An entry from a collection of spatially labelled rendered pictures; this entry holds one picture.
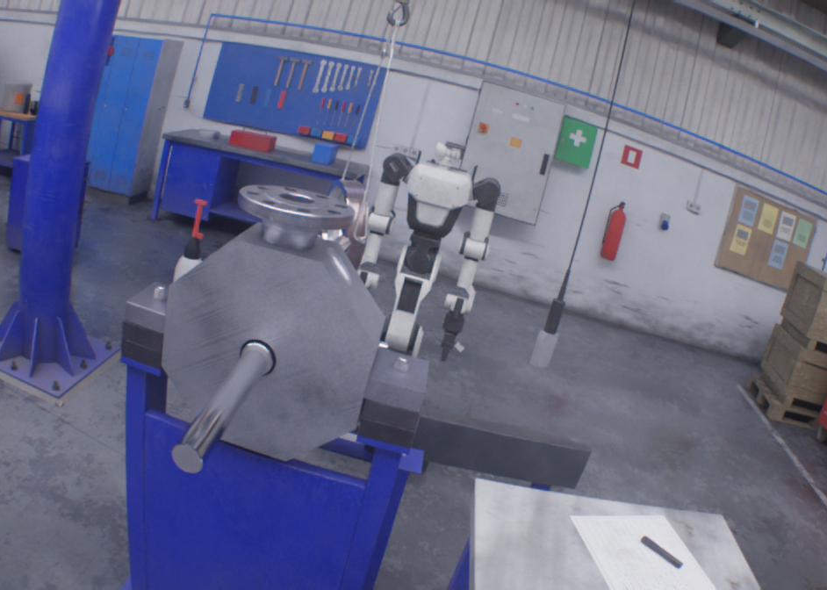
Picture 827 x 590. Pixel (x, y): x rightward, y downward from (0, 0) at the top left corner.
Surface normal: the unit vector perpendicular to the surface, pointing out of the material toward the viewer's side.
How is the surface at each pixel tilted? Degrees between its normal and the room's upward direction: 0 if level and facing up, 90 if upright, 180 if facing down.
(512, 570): 0
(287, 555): 90
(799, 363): 90
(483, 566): 0
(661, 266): 90
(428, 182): 90
